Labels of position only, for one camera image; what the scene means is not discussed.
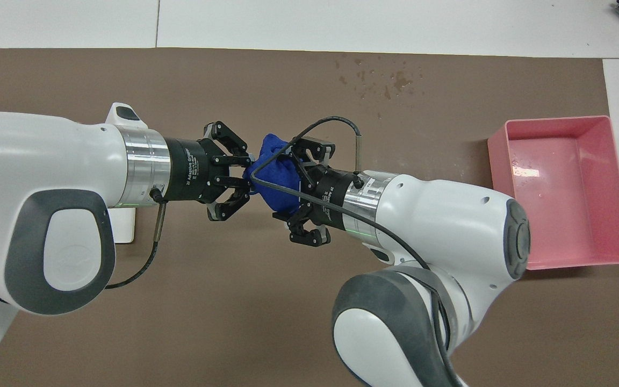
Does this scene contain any brown table mat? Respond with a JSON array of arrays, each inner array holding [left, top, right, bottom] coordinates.
[[0, 47, 619, 387]]

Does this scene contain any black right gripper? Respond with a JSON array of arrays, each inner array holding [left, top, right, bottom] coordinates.
[[273, 137, 357, 248]]

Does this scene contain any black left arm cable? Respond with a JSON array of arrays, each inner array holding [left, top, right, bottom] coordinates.
[[104, 185, 169, 291]]

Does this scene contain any pink plastic bin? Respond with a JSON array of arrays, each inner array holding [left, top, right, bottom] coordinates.
[[487, 115, 619, 270]]

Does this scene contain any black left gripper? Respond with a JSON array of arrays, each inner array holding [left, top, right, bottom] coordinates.
[[165, 121, 253, 222]]

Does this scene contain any blue towel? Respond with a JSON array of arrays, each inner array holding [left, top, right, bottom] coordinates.
[[242, 133, 307, 216]]

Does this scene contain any white towel rack base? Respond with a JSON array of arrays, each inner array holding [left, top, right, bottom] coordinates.
[[108, 207, 137, 244]]

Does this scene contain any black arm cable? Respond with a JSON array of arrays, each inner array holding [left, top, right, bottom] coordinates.
[[104, 185, 169, 291], [248, 116, 463, 387]]

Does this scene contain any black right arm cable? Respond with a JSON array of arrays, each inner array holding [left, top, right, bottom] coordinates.
[[248, 116, 463, 387]]

